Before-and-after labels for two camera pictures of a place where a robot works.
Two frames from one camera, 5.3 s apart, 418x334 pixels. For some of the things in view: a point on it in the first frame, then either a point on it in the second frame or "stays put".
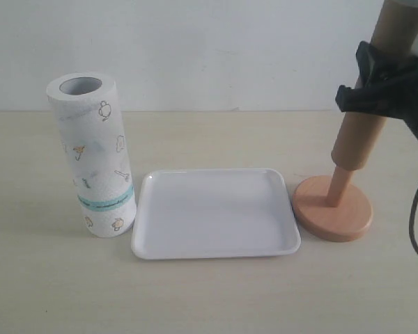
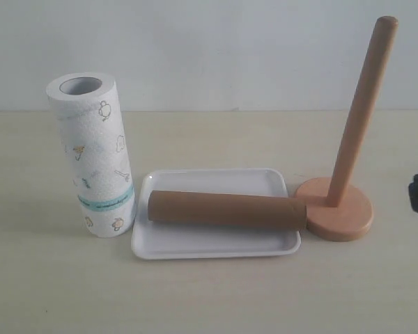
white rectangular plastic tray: [196, 213] stays put
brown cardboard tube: [398, 29] -> [227, 209]
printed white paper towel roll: [87, 110] stays put
